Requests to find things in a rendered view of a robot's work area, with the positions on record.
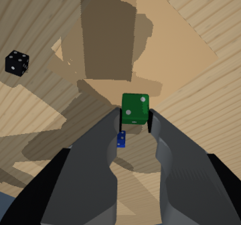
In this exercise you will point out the tan square mat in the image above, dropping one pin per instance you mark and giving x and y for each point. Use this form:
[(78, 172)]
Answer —
[(131, 46)]

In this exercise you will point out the black die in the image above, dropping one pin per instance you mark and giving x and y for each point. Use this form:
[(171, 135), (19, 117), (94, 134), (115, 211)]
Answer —
[(16, 63)]

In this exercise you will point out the green die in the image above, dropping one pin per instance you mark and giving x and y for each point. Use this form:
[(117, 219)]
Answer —
[(135, 108)]

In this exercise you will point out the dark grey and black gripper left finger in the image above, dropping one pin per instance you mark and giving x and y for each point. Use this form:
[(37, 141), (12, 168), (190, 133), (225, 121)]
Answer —
[(77, 187)]

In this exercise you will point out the blue die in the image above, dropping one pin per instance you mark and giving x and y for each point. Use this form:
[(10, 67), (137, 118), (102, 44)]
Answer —
[(121, 139)]

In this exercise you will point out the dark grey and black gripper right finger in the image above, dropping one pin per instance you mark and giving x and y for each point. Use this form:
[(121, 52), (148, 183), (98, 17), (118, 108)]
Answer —
[(197, 188)]

